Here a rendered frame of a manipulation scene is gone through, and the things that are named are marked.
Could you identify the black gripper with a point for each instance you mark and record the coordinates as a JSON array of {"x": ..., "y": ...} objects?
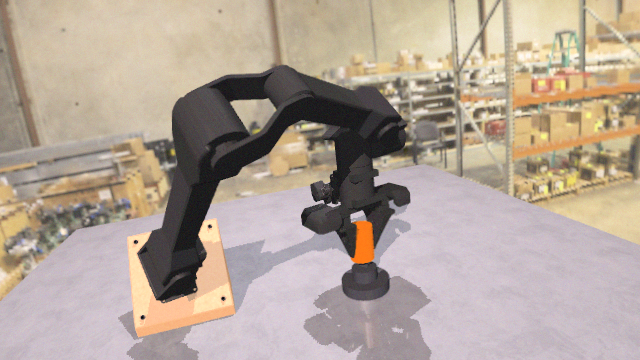
[{"x": 357, "y": 192}]

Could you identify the orange knob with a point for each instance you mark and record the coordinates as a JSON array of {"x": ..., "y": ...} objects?
[{"x": 364, "y": 242}]

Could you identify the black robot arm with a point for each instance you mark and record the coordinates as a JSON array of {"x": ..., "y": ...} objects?
[{"x": 212, "y": 144}]

